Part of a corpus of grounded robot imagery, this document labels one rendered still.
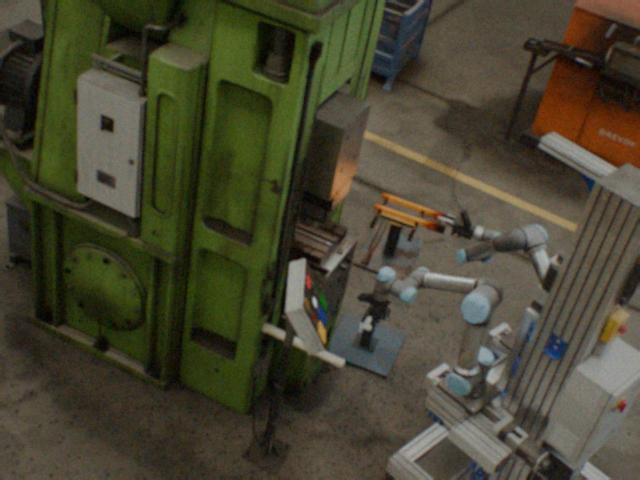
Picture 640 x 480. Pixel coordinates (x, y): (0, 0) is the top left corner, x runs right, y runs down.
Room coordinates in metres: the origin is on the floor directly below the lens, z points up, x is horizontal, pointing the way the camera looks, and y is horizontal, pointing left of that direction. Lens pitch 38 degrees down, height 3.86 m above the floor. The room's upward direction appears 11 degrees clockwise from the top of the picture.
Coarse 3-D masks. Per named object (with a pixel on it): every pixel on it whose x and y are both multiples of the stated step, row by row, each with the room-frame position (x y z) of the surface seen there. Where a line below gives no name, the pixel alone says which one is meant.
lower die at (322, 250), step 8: (304, 224) 3.81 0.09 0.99; (296, 232) 3.73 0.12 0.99; (320, 232) 3.77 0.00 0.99; (296, 240) 3.67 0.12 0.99; (304, 240) 3.68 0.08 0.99; (312, 240) 3.70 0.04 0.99; (320, 240) 3.70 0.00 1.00; (336, 240) 3.74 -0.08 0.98; (296, 248) 3.62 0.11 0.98; (304, 248) 3.63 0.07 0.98; (320, 248) 3.64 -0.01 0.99; (328, 248) 3.66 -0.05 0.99; (336, 248) 3.76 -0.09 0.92; (304, 256) 3.61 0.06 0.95; (312, 256) 3.59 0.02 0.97; (320, 256) 3.59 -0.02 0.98; (328, 256) 3.67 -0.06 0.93; (320, 264) 3.58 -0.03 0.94
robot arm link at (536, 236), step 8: (528, 232) 3.80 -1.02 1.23; (536, 232) 3.81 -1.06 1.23; (544, 232) 3.83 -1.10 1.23; (528, 240) 3.76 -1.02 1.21; (536, 240) 3.78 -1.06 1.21; (544, 240) 3.81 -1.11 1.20; (528, 248) 3.75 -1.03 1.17; (536, 248) 3.74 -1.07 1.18; (544, 248) 3.77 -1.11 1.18; (528, 256) 3.76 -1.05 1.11; (536, 256) 3.72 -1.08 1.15; (544, 256) 3.73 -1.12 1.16; (536, 264) 3.70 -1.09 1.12; (544, 264) 3.69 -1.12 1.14; (536, 272) 3.68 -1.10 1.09; (544, 272) 3.66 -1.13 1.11
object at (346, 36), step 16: (368, 0) 3.93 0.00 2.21; (352, 16) 3.78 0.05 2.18; (336, 32) 3.65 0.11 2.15; (352, 32) 3.83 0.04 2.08; (336, 48) 3.68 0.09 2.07; (352, 48) 3.87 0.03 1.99; (336, 64) 3.72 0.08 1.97; (352, 64) 3.89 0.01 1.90; (336, 80) 3.73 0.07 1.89; (320, 96) 3.58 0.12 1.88
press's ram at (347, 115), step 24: (336, 96) 3.81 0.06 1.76; (336, 120) 3.59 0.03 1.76; (360, 120) 3.71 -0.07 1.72; (312, 144) 3.58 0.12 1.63; (336, 144) 3.54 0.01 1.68; (360, 144) 3.79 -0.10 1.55; (312, 168) 3.57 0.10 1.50; (336, 168) 3.53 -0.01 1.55; (312, 192) 3.56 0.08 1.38; (336, 192) 3.61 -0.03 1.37
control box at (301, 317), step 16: (304, 272) 3.19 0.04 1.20; (288, 288) 3.09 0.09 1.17; (304, 288) 3.08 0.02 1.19; (288, 304) 2.99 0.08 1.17; (304, 304) 2.99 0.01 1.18; (320, 304) 3.19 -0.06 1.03; (304, 320) 2.95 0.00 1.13; (320, 320) 3.09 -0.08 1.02; (304, 336) 2.95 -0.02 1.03; (320, 336) 2.99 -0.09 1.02; (320, 352) 2.96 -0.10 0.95
